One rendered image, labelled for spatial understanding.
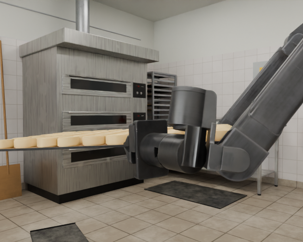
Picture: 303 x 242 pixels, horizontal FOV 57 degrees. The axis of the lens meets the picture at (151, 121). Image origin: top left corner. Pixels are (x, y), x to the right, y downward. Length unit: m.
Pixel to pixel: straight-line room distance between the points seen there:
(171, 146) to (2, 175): 3.69
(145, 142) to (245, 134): 0.16
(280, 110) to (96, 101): 3.36
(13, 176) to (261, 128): 3.81
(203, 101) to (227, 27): 4.75
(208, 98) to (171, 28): 5.47
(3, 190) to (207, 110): 3.74
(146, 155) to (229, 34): 4.70
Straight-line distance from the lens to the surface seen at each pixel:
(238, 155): 0.39
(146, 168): 0.49
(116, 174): 3.99
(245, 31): 4.98
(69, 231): 2.79
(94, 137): 0.61
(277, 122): 0.43
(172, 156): 0.40
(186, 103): 0.41
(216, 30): 5.25
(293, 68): 0.45
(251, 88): 1.00
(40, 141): 0.67
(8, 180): 4.06
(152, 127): 0.49
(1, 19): 4.42
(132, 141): 0.49
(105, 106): 3.78
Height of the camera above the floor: 1.07
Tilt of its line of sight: 1 degrees down
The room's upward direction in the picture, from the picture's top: straight up
